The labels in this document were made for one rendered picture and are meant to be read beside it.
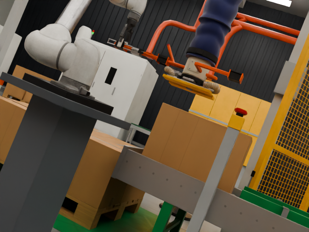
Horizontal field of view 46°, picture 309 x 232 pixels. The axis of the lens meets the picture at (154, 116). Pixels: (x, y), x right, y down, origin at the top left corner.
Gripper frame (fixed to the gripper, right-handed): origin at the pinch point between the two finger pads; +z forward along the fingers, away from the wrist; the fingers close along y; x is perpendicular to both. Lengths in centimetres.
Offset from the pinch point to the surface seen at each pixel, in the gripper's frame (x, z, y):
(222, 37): -69, -26, -4
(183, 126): -71, 39, -19
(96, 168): -27, 87, -20
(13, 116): 49, 78, -20
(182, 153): -76, 56, -19
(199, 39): -56, -19, -9
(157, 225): -81, 99, -35
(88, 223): -36, 121, -20
